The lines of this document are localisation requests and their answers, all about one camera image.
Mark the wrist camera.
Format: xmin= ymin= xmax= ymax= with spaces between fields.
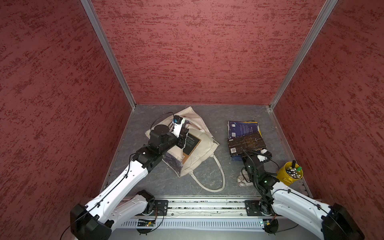
xmin=172 ymin=115 xmax=188 ymax=139
xmin=258 ymin=149 xmax=272 ymax=159

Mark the blue Prince book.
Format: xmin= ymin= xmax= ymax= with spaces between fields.
xmin=228 ymin=121 xmax=262 ymax=138

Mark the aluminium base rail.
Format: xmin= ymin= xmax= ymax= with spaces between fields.
xmin=74 ymin=196 xmax=340 ymax=240

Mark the circuit board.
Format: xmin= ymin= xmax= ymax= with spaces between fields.
xmin=263 ymin=219 xmax=279 ymax=235
xmin=137 ymin=219 xmax=157 ymax=228

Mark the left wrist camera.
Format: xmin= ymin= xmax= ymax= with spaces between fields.
xmin=172 ymin=115 xmax=188 ymax=139

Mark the yellow pen cup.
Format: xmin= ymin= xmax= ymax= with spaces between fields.
xmin=277 ymin=160 xmax=304 ymax=186

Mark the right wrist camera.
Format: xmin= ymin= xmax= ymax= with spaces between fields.
xmin=258 ymin=149 xmax=272 ymax=159

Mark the crumpled white cloth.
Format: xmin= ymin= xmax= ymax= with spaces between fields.
xmin=237 ymin=167 xmax=253 ymax=187

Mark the beige canvas tote bag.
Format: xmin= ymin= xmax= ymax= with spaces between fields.
xmin=162 ymin=107 xmax=226 ymax=193

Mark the thin black book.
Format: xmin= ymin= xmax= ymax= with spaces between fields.
xmin=182 ymin=133 xmax=201 ymax=165

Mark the right aluminium corner post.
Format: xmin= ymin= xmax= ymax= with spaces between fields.
xmin=269 ymin=0 xmax=338 ymax=112

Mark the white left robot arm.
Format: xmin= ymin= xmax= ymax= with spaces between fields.
xmin=70 ymin=124 xmax=189 ymax=240

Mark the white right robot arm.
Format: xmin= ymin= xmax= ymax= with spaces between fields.
xmin=243 ymin=150 xmax=365 ymax=240

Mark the left circuit board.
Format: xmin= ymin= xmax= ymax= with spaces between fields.
xmin=137 ymin=219 xmax=157 ymax=228

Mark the aluminium corner post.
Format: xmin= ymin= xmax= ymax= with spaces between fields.
xmin=81 ymin=0 xmax=137 ymax=110
xmin=269 ymin=0 xmax=338 ymax=112

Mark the right circuit board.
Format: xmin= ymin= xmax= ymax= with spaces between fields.
xmin=263 ymin=219 xmax=279 ymax=235

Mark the left aluminium corner post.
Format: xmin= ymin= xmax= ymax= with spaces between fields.
xmin=81 ymin=0 xmax=137 ymax=110

